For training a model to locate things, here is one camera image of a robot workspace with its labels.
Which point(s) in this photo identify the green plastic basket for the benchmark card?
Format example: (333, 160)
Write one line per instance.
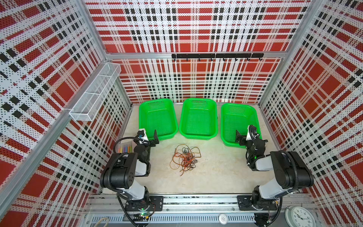
(237, 117)
(199, 119)
(158, 116)

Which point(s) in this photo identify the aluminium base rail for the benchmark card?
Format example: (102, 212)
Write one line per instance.
(171, 208)

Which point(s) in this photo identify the right green plastic basket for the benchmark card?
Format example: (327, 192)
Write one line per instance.
(237, 117)

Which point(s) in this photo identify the white analog clock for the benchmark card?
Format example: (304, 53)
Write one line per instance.
(296, 216)

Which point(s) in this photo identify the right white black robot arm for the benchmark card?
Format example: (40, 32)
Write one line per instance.
(290, 173)

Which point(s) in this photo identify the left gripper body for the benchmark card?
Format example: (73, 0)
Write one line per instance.
(151, 143)

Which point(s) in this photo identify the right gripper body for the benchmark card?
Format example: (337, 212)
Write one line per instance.
(247, 144)

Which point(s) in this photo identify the black hook rail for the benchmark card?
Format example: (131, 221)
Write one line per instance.
(218, 56)

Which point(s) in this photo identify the white wire mesh shelf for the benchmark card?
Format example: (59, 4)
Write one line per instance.
(89, 104)

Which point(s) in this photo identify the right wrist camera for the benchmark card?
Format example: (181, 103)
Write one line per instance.
(252, 133)

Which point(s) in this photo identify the white round knob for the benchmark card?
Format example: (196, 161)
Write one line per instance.
(223, 219)

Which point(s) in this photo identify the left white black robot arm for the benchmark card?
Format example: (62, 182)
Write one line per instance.
(122, 169)

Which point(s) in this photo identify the colourful marker box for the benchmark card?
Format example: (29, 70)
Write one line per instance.
(125, 146)

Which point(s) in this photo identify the left green plastic basket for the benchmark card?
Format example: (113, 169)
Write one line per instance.
(158, 116)

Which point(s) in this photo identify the middle green plastic basket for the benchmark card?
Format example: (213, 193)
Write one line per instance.
(199, 119)

